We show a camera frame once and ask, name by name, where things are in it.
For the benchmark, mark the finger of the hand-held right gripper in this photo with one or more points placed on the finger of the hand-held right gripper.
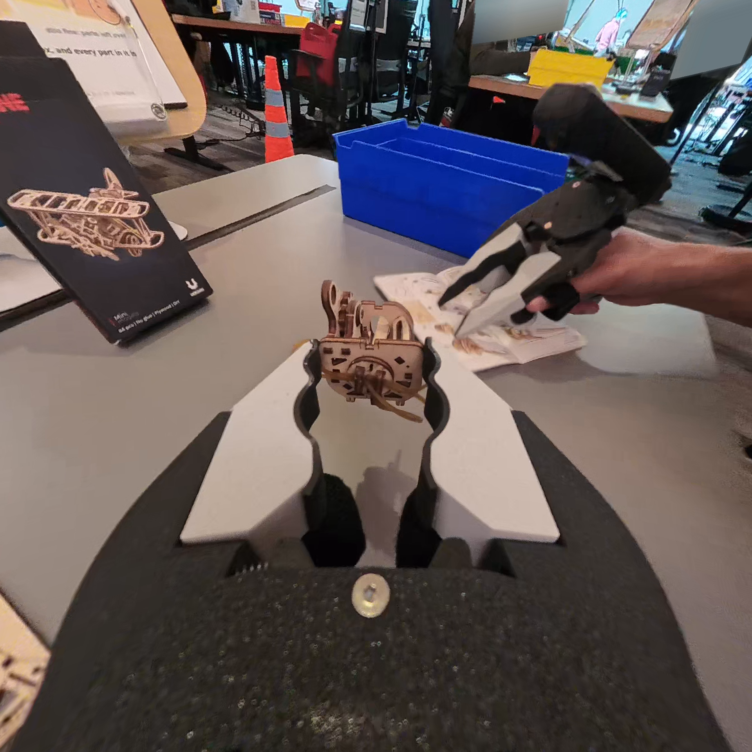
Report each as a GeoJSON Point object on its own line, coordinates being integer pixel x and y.
{"type": "Point", "coordinates": [499, 247]}
{"type": "Point", "coordinates": [511, 291]}

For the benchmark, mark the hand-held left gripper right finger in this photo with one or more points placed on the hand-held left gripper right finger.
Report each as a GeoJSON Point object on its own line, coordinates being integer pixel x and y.
{"type": "Point", "coordinates": [487, 470]}

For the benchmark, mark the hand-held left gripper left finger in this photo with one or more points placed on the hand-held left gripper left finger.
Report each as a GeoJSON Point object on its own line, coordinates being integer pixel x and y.
{"type": "Point", "coordinates": [258, 470]}

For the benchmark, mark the instruction booklet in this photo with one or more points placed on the instruction booklet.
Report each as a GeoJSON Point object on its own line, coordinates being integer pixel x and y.
{"type": "Point", "coordinates": [546, 346]}

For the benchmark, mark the wooden model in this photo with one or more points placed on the wooden model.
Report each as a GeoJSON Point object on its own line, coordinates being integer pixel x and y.
{"type": "Point", "coordinates": [418, 376]}

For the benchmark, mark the person's right forearm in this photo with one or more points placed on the person's right forearm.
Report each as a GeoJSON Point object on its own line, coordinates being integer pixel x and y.
{"type": "Point", "coordinates": [687, 276]}

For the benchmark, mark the black model box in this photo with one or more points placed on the black model box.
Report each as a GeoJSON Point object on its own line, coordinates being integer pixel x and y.
{"type": "Point", "coordinates": [88, 264]}
{"type": "Point", "coordinates": [17, 41]}

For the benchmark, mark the person's right hand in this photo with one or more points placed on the person's right hand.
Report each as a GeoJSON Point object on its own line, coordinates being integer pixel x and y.
{"type": "Point", "coordinates": [608, 270]}

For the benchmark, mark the blue plastic bin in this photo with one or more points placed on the blue plastic bin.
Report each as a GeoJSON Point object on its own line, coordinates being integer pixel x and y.
{"type": "Point", "coordinates": [411, 200]}

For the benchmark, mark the wood-edged table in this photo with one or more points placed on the wood-edged table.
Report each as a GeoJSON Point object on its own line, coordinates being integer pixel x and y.
{"type": "Point", "coordinates": [634, 106]}

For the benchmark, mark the yellow plastic bin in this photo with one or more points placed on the yellow plastic bin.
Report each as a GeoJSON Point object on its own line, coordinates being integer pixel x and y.
{"type": "Point", "coordinates": [564, 70]}

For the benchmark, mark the black office chair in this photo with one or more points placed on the black office chair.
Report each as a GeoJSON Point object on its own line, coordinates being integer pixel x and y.
{"type": "Point", "coordinates": [352, 82]}

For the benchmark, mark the orange traffic cone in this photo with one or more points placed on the orange traffic cone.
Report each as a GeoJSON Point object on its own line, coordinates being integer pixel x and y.
{"type": "Point", "coordinates": [279, 141]}

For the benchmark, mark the red bag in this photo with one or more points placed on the red bag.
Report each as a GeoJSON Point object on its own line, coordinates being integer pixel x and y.
{"type": "Point", "coordinates": [317, 56]}

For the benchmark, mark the printed instruction sign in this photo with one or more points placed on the printed instruction sign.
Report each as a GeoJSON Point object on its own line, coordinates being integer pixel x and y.
{"type": "Point", "coordinates": [100, 70]}

